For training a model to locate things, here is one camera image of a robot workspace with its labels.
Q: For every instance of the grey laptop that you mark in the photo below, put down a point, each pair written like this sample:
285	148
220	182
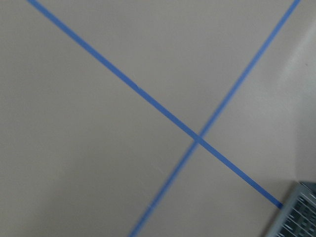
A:
297	218

